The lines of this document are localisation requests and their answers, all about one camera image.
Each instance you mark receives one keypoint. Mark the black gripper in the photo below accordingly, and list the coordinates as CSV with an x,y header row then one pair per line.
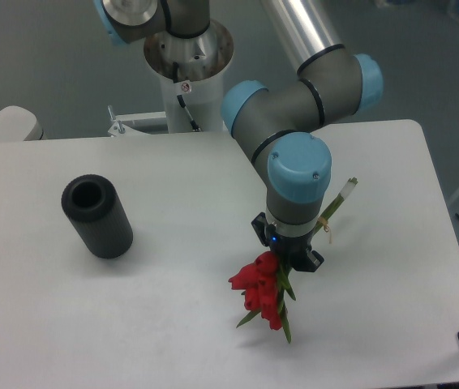
x,y
294,252

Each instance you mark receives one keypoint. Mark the red tulip bouquet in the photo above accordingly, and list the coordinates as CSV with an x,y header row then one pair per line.
x,y
264,283

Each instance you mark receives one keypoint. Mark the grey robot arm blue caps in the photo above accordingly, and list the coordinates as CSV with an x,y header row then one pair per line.
x,y
273,129

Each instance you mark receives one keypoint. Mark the black ribbed cylindrical vase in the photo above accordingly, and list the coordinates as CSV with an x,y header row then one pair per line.
x,y
91,204

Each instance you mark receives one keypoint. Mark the white rounded chair part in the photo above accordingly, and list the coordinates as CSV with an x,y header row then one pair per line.
x,y
17,124

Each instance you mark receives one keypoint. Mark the white metal clamp bracket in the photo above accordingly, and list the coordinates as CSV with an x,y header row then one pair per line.
x,y
153,123

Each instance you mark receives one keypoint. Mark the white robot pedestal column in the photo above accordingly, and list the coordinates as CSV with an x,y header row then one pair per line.
x,y
191,75

